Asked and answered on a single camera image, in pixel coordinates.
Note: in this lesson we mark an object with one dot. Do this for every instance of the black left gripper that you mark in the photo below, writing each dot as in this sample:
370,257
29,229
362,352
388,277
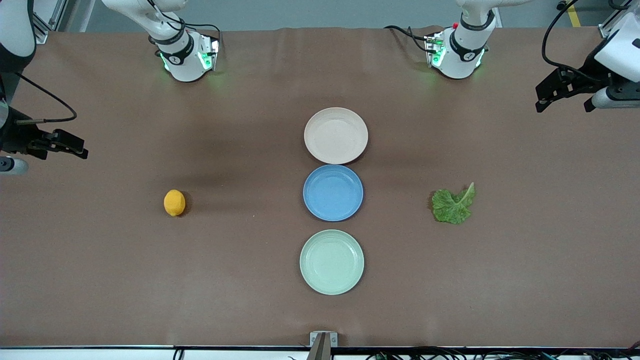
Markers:
590,74

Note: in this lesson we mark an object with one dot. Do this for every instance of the white table edge rail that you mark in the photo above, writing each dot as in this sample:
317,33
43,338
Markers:
75,355

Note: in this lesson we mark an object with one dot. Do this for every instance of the silver aluminium frame profile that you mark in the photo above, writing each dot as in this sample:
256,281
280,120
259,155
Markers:
607,25
45,22

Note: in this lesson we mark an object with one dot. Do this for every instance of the blue round plate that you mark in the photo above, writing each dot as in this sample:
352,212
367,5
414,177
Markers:
333,192

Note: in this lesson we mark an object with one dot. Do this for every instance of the grey metal mount bracket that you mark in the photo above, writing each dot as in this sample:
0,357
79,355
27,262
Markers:
323,340

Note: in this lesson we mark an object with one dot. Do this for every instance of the brown table cover sheet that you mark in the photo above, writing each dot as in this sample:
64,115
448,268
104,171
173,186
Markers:
150,260

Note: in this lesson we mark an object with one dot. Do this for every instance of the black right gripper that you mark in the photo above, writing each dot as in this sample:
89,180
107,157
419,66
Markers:
16,136

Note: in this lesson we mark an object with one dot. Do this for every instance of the yellow lemon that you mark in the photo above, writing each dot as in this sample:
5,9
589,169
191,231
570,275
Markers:
174,202

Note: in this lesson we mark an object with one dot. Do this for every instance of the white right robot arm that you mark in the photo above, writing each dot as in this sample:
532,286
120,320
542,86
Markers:
185,65

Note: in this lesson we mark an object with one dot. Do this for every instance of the pale green round plate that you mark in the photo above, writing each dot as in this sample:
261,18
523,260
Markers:
332,262

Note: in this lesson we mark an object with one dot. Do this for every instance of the silver base box green light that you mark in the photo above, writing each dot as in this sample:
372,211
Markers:
434,50
209,52

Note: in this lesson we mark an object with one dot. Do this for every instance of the green lettuce leaf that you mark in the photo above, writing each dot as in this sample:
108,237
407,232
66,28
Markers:
452,206

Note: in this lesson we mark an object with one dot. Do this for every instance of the beige round plate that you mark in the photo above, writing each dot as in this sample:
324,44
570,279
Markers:
336,135

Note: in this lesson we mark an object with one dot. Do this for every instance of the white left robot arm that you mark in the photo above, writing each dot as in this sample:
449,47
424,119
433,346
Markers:
462,60

